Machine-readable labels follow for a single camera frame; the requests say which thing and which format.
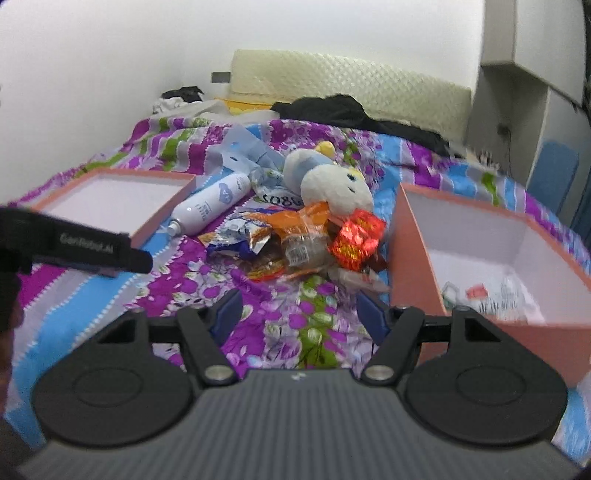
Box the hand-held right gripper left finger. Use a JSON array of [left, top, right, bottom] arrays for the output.
[[96, 291, 245, 387]]

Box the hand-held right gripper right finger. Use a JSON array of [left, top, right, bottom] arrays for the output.
[[355, 294, 502, 385]]

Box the pink cardboard box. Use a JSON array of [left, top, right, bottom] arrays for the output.
[[389, 183, 591, 389]]

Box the red and gold snack packet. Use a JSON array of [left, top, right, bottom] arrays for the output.
[[327, 208, 388, 271]]

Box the white snack packet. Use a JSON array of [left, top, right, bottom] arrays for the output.
[[329, 267, 392, 294]]

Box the red orange snack packet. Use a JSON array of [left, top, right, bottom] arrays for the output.
[[248, 256, 288, 282]]

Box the pink box lid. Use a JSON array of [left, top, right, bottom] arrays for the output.
[[31, 167, 198, 250]]

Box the blue and silver snack packet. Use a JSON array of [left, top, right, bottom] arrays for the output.
[[198, 208, 274, 260]]

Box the white spray bottle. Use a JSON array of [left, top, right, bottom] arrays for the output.
[[167, 173, 253, 236]]

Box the white printed packet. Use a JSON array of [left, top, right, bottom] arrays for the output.
[[440, 273, 546, 324]]

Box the clear printed plastic packet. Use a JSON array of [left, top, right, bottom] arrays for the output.
[[248, 168, 306, 209]]

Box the white and blue plush toy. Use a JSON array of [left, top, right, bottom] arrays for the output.
[[282, 141, 375, 217]]

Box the light blue plastic bag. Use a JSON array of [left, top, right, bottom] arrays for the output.
[[216, 124, 286, 186]]

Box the small black garment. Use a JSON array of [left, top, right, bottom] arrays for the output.
[[161, 86, 205, 103]]

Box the yellow cloth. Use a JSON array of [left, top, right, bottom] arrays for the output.
[[225, 90, 274, 114]]

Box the black clothing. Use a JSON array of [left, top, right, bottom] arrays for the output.
[[270, 94, 452, 157]]

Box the blue chair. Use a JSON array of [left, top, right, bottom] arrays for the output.
[[525, 140, 581, 216]]

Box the cream quilted headboard cushion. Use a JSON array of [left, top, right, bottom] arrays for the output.
[[228, 48, 472, 140]]

